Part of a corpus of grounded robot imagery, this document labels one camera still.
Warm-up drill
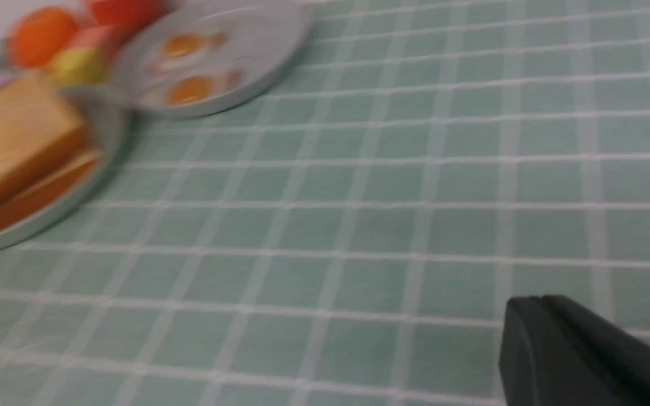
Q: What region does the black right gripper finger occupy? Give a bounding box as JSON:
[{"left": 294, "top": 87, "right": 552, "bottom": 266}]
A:
[{"left": 499, "top": 295, "right": 650, "bottom": 405}]

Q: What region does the toast slice top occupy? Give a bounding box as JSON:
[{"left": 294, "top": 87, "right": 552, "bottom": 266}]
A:
[{"left": 0, "top": 71, "right": 89, "bottom": 203}]

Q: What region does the toast slice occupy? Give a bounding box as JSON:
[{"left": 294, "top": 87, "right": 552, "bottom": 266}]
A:
[
  {"left": 0, "top": 71, "right": 89, "bottom": 203},
  {"left": 0, "top": 148, "right": 102, "bottom": 232}
]

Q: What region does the green checkered tablecloth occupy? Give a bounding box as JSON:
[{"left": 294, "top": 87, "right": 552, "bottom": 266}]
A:
[{"left": 0, "top": 1, "right": 650, "bottom": 405}]

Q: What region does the fried egg bottom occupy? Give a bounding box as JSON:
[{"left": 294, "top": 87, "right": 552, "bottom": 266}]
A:
[{"left": 161, "top": 69, "right": 243, "bottom": 106}]

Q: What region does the fried egg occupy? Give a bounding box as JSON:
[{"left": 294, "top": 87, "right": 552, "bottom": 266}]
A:
[
  {"left": 147, "top": 29, "right": 230, "bottom": 74},
  {"left": 161, "top": 69, "right": 243, "bottom": 106}
]

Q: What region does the grey plate with eggs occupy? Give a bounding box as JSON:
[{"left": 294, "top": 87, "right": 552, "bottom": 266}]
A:
[{"left": 108, "top": 1, "right": 313, "bottom": 118}]

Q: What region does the fried egg middle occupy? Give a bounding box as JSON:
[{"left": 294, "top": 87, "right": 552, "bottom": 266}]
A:
[{"left": 147, "top": 29, "right": 230, "bottom": 74}]

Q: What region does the light green plate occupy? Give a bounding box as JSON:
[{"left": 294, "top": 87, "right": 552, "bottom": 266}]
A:
[{"left": 0, "top": 85, "right": 133, "bottom": 250}]

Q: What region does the red tomato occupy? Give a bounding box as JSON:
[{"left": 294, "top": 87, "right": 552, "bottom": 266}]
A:
[{"left": 84, "top": 1, "right": 168, "bottom": 30}]

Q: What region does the yellow and pink block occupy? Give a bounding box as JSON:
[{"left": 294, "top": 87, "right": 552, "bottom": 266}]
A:
[{"left": 47, "top": 25, "right": 121, "bottom": 86}]

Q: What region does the toast slice bottom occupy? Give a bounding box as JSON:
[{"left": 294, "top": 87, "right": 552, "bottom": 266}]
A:
[{"left": 0, "top": 148, "right": 102, "bottom": 232}]

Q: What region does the orange fruit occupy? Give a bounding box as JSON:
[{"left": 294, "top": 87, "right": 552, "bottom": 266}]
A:
[{"left": 7, "top": 6, "right": 82, "bottom": 68}]

